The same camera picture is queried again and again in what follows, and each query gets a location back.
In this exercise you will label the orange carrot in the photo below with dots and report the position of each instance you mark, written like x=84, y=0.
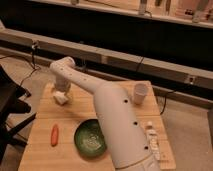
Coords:
x=54, y=135

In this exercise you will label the white plastic bottle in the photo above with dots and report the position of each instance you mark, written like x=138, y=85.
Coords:
x=153, y=139

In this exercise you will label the green bowl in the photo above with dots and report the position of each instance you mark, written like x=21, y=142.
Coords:
x=89, y=140

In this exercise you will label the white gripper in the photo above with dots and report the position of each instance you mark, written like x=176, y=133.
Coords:
x=62, y=86

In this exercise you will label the black chair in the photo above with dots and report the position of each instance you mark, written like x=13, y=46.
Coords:
x=10, y=93

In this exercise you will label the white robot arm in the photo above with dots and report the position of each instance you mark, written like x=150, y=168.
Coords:
x=124, y=137

